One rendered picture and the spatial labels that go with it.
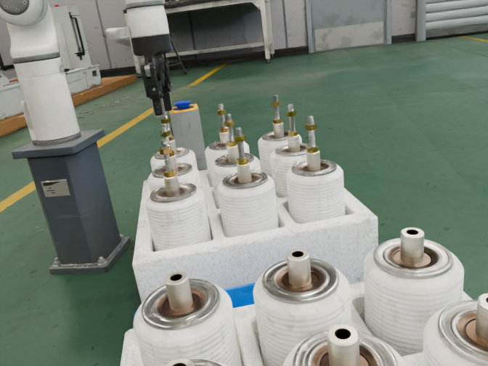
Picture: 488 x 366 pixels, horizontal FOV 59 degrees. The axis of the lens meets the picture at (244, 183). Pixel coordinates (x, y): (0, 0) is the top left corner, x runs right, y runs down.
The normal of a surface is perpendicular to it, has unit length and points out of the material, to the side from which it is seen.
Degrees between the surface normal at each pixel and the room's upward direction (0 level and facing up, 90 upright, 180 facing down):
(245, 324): 0
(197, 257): 90
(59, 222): 90
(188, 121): 90
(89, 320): 0
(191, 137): 90
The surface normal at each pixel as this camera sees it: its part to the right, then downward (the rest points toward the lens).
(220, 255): 0.17, 0.33
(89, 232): 0.60, 0.22
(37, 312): -0.12, -0.93
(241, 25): -0.14, 0.36
